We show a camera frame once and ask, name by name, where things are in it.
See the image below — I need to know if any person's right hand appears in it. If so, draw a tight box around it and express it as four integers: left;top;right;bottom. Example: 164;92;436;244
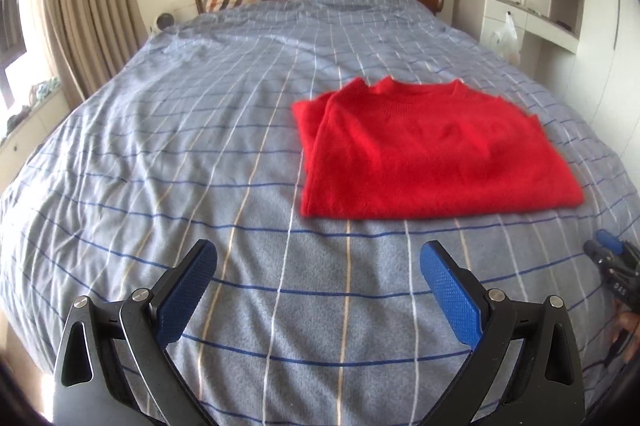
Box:
607;310;640;364

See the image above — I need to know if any white windowsill cabinet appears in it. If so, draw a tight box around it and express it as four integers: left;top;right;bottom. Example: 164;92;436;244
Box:
0;96;73;187

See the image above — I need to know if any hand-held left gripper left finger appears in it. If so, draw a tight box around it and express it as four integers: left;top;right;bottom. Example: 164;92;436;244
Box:
52;239;219;426

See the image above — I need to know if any white wardrobe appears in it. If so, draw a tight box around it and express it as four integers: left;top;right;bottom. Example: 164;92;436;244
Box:
547;0;640;167

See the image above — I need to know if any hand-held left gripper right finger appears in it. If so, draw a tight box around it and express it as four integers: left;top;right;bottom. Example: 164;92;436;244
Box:
420;240;586;426

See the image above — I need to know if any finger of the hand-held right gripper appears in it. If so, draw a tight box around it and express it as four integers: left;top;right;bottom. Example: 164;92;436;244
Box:
596;229;626;256
582;240;608;265

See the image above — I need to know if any white desk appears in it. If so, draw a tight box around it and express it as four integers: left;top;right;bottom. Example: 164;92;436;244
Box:
452;0;581;67

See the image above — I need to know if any beige curtain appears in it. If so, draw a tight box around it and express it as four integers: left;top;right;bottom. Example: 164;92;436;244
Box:
40;0;151;107

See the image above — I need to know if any white plastic bag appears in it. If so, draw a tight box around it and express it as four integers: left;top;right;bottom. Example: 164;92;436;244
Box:
487;12;521;60

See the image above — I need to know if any red knit sweater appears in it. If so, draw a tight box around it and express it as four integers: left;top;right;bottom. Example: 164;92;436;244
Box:
291;75;586;221

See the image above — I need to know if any window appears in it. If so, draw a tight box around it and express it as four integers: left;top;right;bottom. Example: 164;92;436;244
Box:
0;0;28;107

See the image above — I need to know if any greenish ornament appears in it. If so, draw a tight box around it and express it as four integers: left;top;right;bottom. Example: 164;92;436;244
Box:
30;78;63;101

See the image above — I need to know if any blue checked duvet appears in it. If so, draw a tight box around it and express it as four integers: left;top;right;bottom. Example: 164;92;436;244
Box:
0;0;640;426

